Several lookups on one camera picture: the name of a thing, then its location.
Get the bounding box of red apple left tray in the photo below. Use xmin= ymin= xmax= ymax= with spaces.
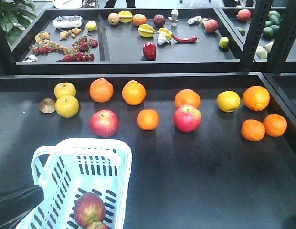
xmin=173 ymin=104 xmax=202 ymax=133

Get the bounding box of orange with knob centre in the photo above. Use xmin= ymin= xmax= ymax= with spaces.
xmin=122 ymin=80 xmax=146 ymax=105

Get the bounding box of large orange grapefruit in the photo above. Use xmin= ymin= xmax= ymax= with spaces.
xmin=175 ymin=89 xmax=201 ymax=108

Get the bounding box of brown mushroom cap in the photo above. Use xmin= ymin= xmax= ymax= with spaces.
xmin=39 ymin=98 xmax=55 ymax=114

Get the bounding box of dark red apple front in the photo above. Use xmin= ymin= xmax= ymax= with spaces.
xmin=74 ymin=192 xmax=106 ymax=228

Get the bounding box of small orange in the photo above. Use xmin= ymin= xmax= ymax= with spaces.
xmin=137 ymin=109 xmax=159 ymax=131
xmin=241 ymin=119 xmax=265 ymax=141
xmin=263 ymin=114 xmax=287 ymax=137

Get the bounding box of dark red apple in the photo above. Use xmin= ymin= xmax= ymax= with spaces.
xmin=74 ymin=192 xmax=106 ymax=228
xmin=85 ymin=221 xmax=110 ymax=229

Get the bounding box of light blue plastic basket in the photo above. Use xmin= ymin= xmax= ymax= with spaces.
xmin=18 ymin=138 xmax=132 ymax=229

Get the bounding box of yellow pear apple front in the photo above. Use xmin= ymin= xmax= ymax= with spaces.
xmin=55 ymin=95 xmax=79 ymax=118

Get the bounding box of black wooden produce stand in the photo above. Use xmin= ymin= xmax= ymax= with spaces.
xmin=0 ymin=8 xmax=296 ymax=229

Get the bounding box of yellow pear apple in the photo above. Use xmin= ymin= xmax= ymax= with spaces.
xmin=55 ymin=95 xmax=79 ymax=118
xmin=54 ymin=82 xmax=76 ymax=99

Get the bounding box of yellow pear apple back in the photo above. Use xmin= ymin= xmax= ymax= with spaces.
xmin=54 ymin=82 xmax=76 ymax=99

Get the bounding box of yellow round citrus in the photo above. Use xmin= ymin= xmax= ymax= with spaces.
xmin=216 ymin=90 xmax=240 ymax=113

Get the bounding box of red bell pepper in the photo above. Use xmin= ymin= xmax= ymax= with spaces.
xmin=142 ymin=42 xmax=156 ymax=60

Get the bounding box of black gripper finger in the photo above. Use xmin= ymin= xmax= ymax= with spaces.
xmin=0 ymin=185 xmax=44 ymax=229

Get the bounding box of green potted plant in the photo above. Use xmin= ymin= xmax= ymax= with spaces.
xmin=0 ymin=0 xmax=36 ymax=46

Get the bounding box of red apple left centre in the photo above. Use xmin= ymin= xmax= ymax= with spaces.
xmin=89 ymin=109 xmax=119 ymax=137

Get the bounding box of small orange right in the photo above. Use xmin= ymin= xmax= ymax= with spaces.
xmin=263 ymin=114 xmax=287 ymax=137

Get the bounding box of orange with knob left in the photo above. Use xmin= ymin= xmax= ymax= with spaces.
xmin=89 ymin=78 xmax=114 ymax=103

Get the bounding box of small orange left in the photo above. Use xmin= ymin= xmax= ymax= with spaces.
xmin=241 ymin=119 xmax=265 ymax=141

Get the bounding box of red chili pepper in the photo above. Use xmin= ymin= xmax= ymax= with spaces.
xmin=172 ymin=35 xmax=198 ymax=43

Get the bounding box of small orange centre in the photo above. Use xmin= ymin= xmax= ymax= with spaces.
xmin=137 ymin=109 xmax=159 ymax=131

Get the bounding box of large orange with knob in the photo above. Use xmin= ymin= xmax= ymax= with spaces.
xmin=243 ymin=86 xmax=270 ymax=112

